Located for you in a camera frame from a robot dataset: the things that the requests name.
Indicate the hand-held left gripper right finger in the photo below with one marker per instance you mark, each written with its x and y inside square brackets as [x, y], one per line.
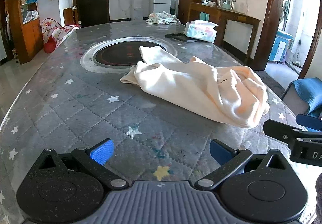
[218, 150]

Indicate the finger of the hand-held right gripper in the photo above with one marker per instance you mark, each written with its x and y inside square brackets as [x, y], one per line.
[308, 120]
[279, 129]

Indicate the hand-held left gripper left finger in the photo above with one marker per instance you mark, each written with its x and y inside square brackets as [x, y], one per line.
[102, 151]

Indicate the hanging clothes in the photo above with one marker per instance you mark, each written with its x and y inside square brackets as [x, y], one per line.
[285, 11]

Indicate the blue towel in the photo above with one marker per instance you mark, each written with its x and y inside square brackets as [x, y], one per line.
[308, 93]

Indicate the mop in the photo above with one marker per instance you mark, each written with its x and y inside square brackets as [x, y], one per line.
[297, 56]

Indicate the light blue cabinet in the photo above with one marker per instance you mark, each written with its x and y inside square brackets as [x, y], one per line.
[279, 46]

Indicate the round built-in induction cooker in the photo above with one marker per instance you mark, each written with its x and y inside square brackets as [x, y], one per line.
[113, 53]

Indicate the wooden doorway pillar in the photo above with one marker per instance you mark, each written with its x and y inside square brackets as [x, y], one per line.
[271, 12]

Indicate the red ball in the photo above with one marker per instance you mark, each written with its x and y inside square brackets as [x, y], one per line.
[49, 46]

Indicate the flat black book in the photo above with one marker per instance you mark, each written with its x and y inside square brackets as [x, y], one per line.
[181, 37]

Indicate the soft tissue pack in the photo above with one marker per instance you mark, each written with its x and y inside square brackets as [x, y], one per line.
[201, 32]

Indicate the wooden sideboard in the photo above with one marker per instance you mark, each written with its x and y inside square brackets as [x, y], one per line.
[226, 16]

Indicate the polka dot play tent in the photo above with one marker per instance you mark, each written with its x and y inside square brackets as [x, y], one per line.
[60, 33]

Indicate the glass jar with metal lid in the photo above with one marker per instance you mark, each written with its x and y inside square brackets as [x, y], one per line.
[220, 2]
[233, 4]

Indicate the teal storage boxes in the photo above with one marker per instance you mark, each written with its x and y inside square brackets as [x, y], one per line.
[204, 16]

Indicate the tall wooden shelf cabinet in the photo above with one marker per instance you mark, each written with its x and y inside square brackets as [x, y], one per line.
[30, 35]

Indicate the pale green container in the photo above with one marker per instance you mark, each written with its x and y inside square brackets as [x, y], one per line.
[227, 3]

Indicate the small wooden cabinet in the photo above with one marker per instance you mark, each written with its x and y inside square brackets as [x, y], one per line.
[70, 16]

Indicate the crumpled patterned cloth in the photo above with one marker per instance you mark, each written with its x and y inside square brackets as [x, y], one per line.
[161, 18]

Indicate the white water dispenser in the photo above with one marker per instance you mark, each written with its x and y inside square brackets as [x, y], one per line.
[137, 7]

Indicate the wooden doorway frame post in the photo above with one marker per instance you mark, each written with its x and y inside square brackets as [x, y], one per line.
[312, 50]

